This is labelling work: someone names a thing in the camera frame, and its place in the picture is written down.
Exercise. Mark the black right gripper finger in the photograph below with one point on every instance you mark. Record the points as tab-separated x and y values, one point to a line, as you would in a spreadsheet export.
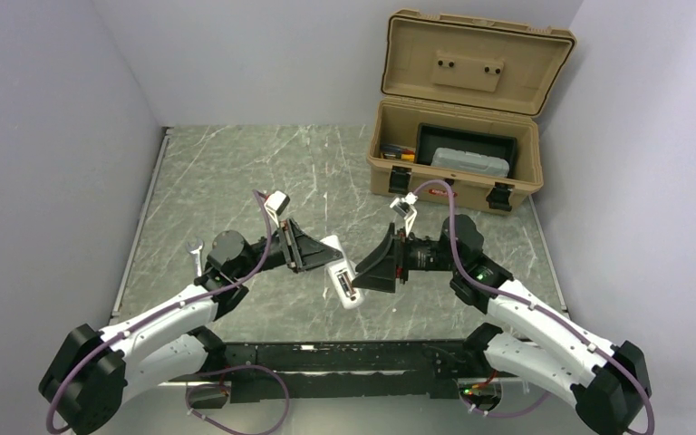
383	281
381	261

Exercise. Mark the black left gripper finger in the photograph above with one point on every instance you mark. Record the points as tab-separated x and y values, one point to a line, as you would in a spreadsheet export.
302	240
317	255

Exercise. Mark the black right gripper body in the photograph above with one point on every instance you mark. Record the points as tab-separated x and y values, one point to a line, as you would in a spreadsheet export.
422	256

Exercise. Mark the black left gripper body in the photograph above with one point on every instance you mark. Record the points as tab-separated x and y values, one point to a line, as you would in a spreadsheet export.
283	250

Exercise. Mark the white remote control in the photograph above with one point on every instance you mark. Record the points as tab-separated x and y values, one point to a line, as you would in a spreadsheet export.
334	268

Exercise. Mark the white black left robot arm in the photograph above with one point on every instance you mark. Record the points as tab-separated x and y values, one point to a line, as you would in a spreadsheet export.
96	371

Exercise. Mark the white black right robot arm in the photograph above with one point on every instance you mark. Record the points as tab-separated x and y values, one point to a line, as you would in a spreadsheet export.
605	383

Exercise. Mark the silver wrench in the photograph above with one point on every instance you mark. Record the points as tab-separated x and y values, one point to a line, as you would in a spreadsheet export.
194	249

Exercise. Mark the grey plastic case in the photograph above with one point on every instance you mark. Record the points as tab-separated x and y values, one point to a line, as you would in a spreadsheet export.
470	162

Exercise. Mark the screwdrivers in toolbox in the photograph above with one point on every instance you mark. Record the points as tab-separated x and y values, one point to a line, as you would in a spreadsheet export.
395	152

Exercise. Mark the black toolbox tray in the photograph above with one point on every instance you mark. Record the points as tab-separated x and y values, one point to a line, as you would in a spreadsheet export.
432	137

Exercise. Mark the tan plastic toolbox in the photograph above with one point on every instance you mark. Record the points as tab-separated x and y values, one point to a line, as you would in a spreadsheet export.
472	74

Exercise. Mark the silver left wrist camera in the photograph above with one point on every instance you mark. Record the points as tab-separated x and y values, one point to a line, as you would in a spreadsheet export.
275	205

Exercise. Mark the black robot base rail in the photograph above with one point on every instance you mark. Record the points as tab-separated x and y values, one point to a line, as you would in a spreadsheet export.
437	369

